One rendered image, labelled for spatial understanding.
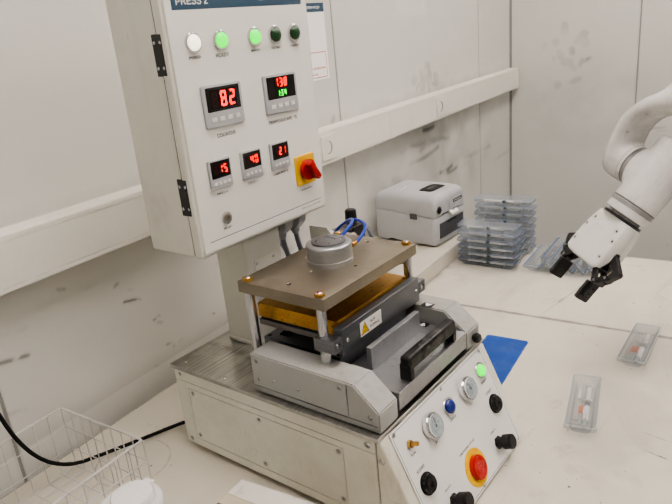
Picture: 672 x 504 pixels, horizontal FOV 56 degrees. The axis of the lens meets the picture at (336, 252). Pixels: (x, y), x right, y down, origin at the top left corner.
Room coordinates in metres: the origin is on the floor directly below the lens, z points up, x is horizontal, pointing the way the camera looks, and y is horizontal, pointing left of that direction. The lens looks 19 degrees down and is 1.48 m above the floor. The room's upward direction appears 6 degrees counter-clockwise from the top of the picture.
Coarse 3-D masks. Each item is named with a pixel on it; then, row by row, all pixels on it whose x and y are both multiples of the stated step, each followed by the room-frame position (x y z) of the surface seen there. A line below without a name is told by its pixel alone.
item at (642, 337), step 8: (640, 328) 1.29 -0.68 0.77; (648, 328) 1.29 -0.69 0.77; (656, 328) 1.28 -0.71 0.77; (632, 336) 1.26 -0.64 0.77; (640, 336) 1.25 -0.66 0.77; (648, 336) 1.25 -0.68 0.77; (656, 336) 1.25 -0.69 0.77; (624, 344) 1.22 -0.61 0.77; (632, 344) 1.22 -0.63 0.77; (640, 344) 1.22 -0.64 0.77; (648, 344) 1.21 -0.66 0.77; (624, 352) 1.19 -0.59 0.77; (632, 352) 1.19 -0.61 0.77; (640, 352) 1.18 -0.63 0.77; (648, 352) 1.18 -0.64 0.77; (640, 360) 1.15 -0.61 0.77
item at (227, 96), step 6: (210, 90) 1.01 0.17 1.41; (216, 90) 1.02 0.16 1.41; (222, 90) 1.03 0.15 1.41; (228, 90) 1.04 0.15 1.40; (234, 90) 1.05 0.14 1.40; (210, 96) 1.01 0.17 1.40; (216, 96) 1.02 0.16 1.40; (222, 96) 1.03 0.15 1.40; (228, 96) 1.04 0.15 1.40; (234, 96) 1.05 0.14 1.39; (216, 102) 1.02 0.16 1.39; (222, 102) 1.03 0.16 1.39; (228, 102) 1.04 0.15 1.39; (234, 102) 1.05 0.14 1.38; (216, 108) 1.02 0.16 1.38
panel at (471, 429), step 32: (480, 352) 1.00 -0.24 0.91; (448, 384) 0.91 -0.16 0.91; (480, 384) 0.96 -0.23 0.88; (416, 416) 0.82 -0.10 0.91; (448, 416) 0.87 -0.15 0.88; (480, 416) 0.92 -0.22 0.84; (416, 448) 0.79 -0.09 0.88; (448, 448) 0.83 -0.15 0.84; (480, 448) 0.88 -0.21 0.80; (416, 480) 0.76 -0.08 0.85; (448, 480) 0.80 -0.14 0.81; (480, 480) 0.84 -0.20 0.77
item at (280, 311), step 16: (368, 288) 1.00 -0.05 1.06; (384, 288) 0.99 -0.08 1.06; (272, 304) 0.97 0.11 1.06; (288, 304) 0.97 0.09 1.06; (336, 304) 0.95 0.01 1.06; (352, 304) 0.94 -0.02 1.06; (368, 304) 0.95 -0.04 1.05; (272, 320) 0.97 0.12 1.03; (288, 320) 0.94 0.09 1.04; (304, 320) 0.92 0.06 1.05; (336, 320) 0.89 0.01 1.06
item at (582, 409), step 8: (576, 376) 1.12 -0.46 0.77; (584, 376) 1.11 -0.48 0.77; (592, 376) 1.11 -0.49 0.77; (576, 384) 1.09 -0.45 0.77; (584, 384) 1.08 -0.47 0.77; (592, 384) 1.08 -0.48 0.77; (600, 384) 1.08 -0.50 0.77; (576, 392) 1.06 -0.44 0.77; (584, 392) 1.06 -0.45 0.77; (592, 392) 1.05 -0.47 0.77; (568, 400) 1.04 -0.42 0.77; (576, 400) 1.03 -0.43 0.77; (584, 400) 1.03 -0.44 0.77; (592, 400) 1.03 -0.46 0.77; (568, 408) 1.01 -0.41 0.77; (576, 408) 1.01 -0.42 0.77; (584, 408) 1.01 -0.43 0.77; (592, 408) 1.00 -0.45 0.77; (568, 416) 0.99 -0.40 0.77; (576, 416) 0.98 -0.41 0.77; (584, 416) 0.98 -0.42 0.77; (592, 416) 0.98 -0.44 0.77; (568, 424) 0.96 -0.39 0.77; (576, 424) 0.96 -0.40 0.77; (584, 424) 0.96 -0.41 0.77; (592, 424) 0.96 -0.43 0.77
